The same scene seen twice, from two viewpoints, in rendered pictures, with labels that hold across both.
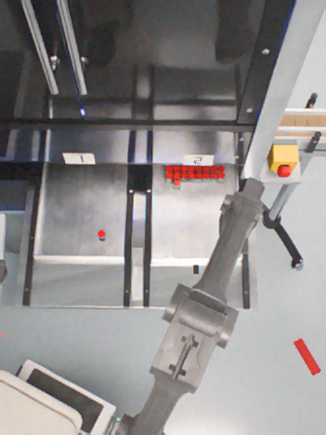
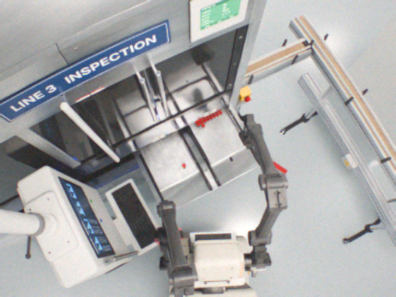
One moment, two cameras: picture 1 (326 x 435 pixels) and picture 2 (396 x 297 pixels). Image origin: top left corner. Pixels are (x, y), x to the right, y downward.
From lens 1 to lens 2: 53 cm
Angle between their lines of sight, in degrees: 11
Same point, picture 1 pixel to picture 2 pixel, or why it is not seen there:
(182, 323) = (271, 188)
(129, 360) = (205, 211)
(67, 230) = (166, 171)
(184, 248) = (221, 152)
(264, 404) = not seen: hidden behind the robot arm
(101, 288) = (196, 188)
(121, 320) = not seen: hidden behind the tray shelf
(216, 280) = (270, 165)
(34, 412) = (220, 247)
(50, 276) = (171, 194)
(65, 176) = (150, 147)
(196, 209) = (216, 132)
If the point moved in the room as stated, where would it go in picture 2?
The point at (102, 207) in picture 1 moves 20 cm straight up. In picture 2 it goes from (175, 153) to (173, 144)
